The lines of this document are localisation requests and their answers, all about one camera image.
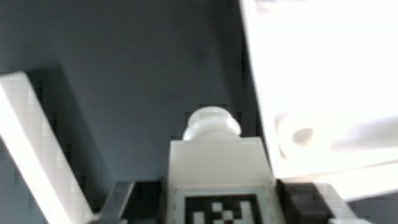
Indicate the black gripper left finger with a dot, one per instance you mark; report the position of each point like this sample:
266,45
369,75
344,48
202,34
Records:
134,204

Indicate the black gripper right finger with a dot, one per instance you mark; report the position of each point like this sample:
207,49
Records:
314,205

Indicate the white table leg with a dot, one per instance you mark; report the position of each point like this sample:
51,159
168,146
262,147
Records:
220,184

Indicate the white square tabletop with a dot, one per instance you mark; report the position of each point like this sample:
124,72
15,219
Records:
323,45

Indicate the white U-shaped fence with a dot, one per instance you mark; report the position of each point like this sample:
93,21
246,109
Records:
37,153

